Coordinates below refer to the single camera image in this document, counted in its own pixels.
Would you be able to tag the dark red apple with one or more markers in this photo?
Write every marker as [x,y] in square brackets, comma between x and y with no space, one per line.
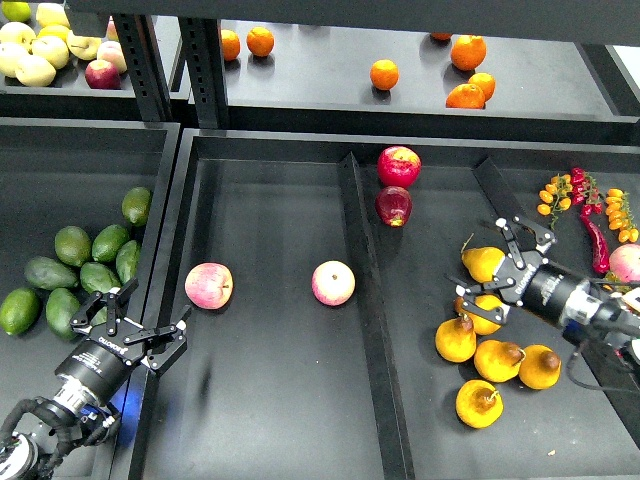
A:
[393,205]

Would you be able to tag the yellow pear right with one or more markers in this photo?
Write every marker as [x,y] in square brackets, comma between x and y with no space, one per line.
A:
[541,367]

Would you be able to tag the pink apple left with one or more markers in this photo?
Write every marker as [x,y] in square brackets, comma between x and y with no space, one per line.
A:
[209,285]

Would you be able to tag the red apple on shelf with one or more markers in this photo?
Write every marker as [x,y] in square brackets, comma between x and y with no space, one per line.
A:
[102,75]

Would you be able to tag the black shelf post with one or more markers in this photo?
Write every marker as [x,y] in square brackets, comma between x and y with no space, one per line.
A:
[202,46]

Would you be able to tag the pink apple centre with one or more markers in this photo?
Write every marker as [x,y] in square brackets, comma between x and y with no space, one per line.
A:
[333,283]

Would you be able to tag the pale yellow apple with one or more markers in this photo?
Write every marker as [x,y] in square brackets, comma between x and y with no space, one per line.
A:
[34,71]

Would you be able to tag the orange centre shelf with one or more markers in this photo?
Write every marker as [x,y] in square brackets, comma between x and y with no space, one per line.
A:
[384,74]

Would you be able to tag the orange on shelf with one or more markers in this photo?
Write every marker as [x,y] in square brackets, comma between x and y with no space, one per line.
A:
[260,41]

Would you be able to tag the yellow pear left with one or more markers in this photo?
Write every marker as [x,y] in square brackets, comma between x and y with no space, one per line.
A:
[455,339]

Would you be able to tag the green avocado top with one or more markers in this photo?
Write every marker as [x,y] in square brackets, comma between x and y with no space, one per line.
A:
[136,206]

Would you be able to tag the orange cherry tomato vine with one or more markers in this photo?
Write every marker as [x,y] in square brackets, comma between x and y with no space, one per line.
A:
[555,198]

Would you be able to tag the yellow pear middle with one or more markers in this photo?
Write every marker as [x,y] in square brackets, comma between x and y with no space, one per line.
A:
[482,325]

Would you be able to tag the green avocado lower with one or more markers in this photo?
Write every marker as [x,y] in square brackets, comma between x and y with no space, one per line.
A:
[60,307]

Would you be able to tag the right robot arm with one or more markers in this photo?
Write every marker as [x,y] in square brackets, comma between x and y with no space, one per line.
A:
[614,325]

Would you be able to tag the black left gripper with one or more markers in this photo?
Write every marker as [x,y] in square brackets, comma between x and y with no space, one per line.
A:
[102,362]

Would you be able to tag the black centre tray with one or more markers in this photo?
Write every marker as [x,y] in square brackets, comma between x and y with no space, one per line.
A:
[277,385]

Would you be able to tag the black left tray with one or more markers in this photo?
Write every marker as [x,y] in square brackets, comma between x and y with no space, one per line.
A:
[56,173]

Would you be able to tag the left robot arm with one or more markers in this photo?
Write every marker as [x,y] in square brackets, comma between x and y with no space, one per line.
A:
[39,433]

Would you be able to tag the red chili pepper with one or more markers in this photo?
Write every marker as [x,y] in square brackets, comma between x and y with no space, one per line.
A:
[599,247]

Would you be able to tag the orange front right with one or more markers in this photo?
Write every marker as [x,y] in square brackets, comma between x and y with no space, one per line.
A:
[466,96]

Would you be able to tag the pink peach right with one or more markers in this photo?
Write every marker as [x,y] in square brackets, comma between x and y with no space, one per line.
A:
[624,262]

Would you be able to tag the yellow pear brown stem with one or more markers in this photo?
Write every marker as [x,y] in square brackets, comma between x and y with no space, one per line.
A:
[478,404]

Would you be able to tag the dark avocado lying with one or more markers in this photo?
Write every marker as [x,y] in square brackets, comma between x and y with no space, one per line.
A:
[49,274]

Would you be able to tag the bright red apple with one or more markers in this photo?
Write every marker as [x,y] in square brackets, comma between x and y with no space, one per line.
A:
[398,166]

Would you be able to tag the dark green avocado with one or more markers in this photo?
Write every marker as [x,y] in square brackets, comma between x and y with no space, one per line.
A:
[95,276]

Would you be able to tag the large orange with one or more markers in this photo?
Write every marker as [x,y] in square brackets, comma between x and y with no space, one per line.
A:
[468,52]

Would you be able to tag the pink apple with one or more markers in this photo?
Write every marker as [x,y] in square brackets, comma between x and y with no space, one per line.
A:
[333,283]
[209,285]

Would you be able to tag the orange small right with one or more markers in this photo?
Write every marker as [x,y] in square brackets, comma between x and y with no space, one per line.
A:
[486,82]

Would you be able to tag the orange behind post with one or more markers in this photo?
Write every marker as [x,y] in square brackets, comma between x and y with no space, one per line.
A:
[231,44]

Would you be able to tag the yellow pear top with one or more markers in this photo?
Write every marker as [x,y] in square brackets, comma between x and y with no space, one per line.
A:
[482,263]

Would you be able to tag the black tray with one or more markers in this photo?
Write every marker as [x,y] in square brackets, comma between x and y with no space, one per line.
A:
[277,385]
[56,173]

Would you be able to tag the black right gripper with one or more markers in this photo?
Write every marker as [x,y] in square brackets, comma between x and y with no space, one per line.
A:
[541,287]

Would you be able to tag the bright green avocado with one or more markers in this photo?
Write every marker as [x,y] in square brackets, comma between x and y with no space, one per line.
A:
[19,310]

